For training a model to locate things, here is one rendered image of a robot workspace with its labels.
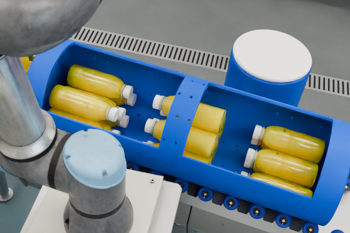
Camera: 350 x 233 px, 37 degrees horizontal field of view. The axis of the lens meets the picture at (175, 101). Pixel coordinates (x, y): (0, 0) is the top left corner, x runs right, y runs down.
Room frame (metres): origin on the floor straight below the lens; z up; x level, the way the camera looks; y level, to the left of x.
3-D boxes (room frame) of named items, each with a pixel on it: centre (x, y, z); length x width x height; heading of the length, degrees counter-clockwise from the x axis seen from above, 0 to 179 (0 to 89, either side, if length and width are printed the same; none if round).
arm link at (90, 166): (0.63, 0.14, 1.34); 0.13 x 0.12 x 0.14; 75
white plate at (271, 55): (1.45, -0.32, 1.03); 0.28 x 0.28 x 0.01
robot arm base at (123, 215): (0.62, 0.13, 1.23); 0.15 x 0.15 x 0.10
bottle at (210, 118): (1.00, -0.05, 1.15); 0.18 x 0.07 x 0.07; 76
